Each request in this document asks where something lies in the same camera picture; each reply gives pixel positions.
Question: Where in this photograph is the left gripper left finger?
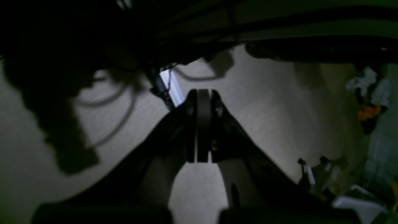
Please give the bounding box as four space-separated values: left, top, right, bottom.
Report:
31 89 197 224

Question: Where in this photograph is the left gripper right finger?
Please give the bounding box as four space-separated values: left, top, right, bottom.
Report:
197 89 360 224

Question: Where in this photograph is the white power adapter block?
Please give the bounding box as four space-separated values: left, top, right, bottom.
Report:
150 68 185 111

